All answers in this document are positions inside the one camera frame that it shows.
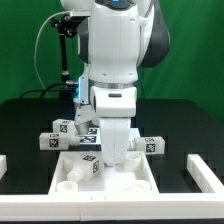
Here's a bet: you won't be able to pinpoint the white U-shaped obstacle fence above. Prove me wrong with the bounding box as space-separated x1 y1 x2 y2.
0 154 224 221

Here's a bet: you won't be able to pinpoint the silver depth camera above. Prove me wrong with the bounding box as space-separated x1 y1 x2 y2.
69 10 91 18

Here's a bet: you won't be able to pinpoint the white square tabletop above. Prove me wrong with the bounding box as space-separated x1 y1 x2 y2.
49 151 159 194

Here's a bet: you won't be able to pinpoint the white camera cable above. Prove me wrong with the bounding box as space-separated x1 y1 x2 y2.
33 10 72 90

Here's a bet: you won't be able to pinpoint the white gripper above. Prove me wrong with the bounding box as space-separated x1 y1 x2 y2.
90 86 137 166

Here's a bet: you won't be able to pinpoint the black camera stand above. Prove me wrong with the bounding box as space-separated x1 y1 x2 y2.
50 15 79 100

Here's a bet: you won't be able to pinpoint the white sheet with tags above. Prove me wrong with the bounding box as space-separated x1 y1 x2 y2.
79 128 140 145

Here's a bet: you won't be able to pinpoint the black cables on table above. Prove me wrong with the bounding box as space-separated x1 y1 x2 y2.
19 79 80 100

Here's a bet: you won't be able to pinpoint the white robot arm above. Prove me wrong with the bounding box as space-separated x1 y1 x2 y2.
60 0 170 166

